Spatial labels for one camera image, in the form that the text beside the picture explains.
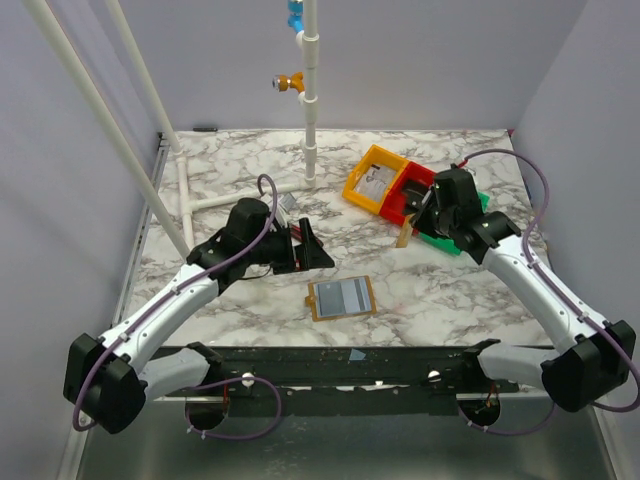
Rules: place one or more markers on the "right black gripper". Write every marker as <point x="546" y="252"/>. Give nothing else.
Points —
<point x="428" y="216"/>

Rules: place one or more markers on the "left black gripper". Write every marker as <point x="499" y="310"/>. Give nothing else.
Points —
<point x="300" y="248"/>

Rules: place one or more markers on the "mustard yellow card holder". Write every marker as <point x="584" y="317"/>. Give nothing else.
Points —
<point x="335" y="299"/>

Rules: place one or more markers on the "gold credit card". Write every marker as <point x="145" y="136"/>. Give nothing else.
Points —
<point x="406" y="232"/>

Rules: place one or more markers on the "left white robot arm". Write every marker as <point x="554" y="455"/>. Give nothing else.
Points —
<point x="111" y="378"/>

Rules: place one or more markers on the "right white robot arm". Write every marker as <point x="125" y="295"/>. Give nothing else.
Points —
<point x="590" y="356"/>

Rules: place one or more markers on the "cards in yellow bin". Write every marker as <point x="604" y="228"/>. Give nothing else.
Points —
<point x="375" y="181"/>

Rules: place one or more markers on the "red black utility knife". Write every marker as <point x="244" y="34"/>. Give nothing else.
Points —
<point x="299" y="235"/>

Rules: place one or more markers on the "green plastic bin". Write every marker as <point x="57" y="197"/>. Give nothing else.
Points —
<point x="447" y="245"/>

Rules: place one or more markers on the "black items in red bin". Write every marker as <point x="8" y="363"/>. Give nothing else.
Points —
<point x="413" y="193"/>

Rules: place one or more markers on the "red plastic bin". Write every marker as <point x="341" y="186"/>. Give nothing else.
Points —
<point x="392" y="205"/>

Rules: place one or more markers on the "yellow plastic bin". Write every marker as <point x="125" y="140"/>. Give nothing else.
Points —
<point x="375" y="155"/>

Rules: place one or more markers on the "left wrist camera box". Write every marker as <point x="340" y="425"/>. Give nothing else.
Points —
<point x="285" y="204"/>

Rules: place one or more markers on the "black mounting rail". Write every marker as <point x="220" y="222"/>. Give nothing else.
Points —
<point x="344" y="381"/>

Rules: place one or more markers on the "orange camera on pole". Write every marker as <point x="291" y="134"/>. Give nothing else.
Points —
<point x="283" y="83"/>

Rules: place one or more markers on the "white PVC pipe frame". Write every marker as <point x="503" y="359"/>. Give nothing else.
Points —
<point x="182" y="238"/>

